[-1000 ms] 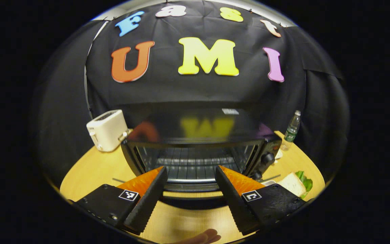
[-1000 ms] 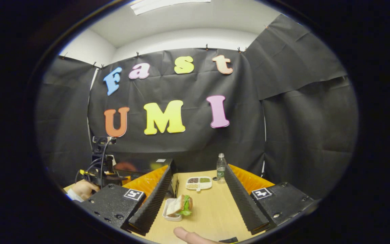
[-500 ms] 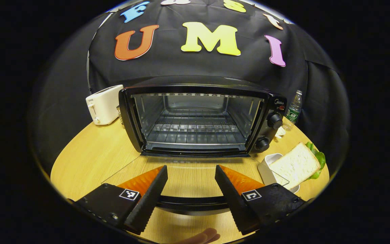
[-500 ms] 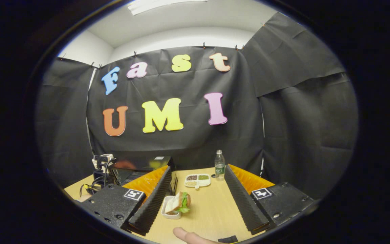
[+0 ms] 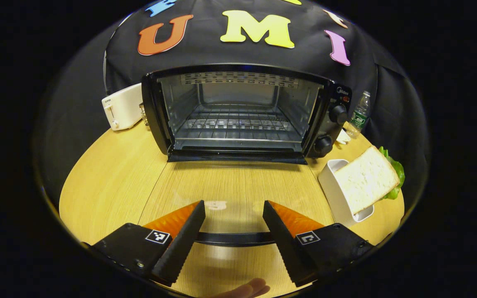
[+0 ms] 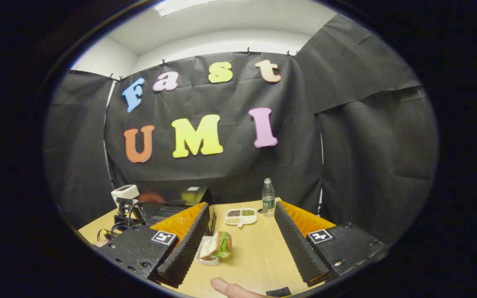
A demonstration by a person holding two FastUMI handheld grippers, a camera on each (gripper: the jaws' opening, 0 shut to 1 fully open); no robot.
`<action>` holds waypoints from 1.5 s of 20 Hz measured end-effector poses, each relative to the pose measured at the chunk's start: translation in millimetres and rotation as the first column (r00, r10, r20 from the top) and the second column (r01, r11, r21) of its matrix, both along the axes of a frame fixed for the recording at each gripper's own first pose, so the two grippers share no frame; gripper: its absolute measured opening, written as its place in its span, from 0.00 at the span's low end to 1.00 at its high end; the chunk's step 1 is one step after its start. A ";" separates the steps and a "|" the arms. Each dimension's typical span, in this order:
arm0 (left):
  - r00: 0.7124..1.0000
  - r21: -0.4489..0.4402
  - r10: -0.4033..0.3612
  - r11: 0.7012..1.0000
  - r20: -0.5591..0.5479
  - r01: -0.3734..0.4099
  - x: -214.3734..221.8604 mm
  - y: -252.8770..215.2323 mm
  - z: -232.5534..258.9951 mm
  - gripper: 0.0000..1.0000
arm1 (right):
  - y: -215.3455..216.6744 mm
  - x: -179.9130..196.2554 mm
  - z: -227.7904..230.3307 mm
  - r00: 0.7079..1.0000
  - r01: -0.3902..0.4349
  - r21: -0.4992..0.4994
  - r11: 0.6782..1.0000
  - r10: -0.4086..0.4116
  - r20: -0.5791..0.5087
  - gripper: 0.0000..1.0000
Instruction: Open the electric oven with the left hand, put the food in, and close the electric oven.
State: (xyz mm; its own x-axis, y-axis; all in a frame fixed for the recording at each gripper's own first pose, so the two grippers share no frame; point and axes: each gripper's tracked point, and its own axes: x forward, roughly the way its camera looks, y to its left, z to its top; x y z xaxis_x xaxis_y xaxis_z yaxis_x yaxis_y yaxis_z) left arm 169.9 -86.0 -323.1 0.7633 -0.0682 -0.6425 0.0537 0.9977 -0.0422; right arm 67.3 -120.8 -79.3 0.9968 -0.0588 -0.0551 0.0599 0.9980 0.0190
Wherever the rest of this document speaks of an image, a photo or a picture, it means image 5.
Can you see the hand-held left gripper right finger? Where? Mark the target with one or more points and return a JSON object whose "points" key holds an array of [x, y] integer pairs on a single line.
{"points": [[284, 244]]}

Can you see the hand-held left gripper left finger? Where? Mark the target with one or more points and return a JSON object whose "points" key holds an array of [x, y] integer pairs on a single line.
{"points": [[182, 244]]}

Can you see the sandwich with lettuce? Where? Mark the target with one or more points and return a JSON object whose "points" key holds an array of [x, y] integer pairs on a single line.
{"points": [[364, 180]]}

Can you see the black electric oven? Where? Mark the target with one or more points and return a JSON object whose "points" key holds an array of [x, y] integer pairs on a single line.
{"points": [[155, 111]]}

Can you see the white rectangular tray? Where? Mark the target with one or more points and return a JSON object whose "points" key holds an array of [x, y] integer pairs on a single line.
{"points": [[331, 186]]}

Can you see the clear plastic water bottle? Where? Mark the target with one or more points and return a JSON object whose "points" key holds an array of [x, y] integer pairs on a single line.
{"points": [[359, 116]]}

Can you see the white toaster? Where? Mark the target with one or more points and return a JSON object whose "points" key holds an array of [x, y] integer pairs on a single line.
{"points": [[122, 107]]}

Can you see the black backdrop cloth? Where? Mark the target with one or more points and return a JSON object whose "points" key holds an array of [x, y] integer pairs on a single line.
{"points": [[263, 54]]}

